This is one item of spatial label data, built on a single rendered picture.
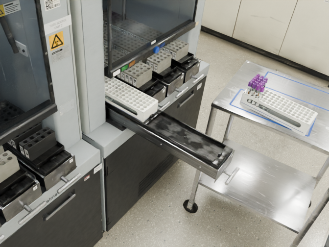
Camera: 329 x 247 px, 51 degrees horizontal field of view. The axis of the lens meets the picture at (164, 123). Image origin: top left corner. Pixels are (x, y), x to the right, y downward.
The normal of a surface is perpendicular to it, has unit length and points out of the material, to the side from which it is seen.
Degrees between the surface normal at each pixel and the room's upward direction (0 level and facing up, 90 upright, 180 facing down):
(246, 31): 90
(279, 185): 0
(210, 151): 0
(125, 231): 0
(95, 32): 90
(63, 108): 90
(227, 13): 90
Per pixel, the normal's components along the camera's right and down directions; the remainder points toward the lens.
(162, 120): 0.09, -0.74
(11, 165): 0.82, 0.44
